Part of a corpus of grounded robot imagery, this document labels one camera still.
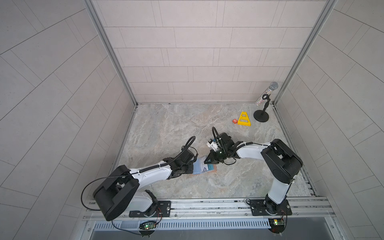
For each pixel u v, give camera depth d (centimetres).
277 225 68
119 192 41
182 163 65
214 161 77
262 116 108
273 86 88
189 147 78
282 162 47
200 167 83
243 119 108
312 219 71
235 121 105
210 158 77
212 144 85
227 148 72
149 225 64
